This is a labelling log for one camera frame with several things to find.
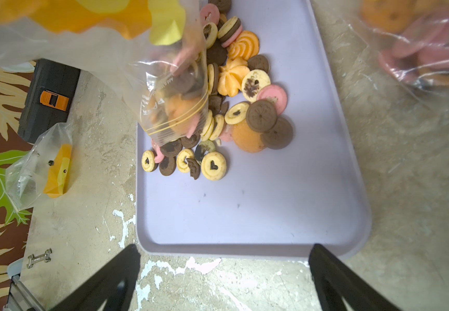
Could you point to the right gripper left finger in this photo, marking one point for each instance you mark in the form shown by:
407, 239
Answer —
111, 288

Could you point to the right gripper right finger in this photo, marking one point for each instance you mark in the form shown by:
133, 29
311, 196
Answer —
338, 287

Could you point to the ziploc bag with yellow cookies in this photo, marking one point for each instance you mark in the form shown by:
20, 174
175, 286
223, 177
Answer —
43, 172

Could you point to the ziploc bag with brown items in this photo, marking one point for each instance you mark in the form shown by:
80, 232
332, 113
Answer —
111, 58

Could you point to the ziploc bag with yellow toy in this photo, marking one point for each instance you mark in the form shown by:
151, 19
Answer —
411, 43

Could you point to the pile of poured cookies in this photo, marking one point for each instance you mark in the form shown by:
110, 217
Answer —
243, 104

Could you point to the small metal wrench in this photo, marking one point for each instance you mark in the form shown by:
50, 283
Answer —
45, 257

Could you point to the lavender plastic tray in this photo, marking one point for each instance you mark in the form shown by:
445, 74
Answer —
273, 204

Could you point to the black hard case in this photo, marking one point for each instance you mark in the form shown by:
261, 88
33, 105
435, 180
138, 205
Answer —
48, 101

